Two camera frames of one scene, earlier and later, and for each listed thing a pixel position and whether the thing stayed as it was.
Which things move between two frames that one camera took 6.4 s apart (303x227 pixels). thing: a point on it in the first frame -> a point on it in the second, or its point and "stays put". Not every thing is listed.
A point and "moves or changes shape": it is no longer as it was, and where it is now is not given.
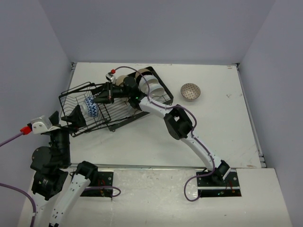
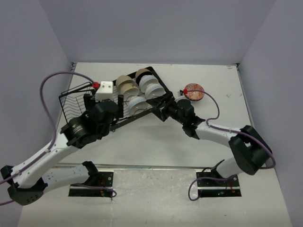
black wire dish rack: [145, 84] stays put
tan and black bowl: [143, 72] stays put
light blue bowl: [143, 85] stays put
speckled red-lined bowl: [92, 107] moves or changes shape
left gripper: [76, 117] -> [120, 112]
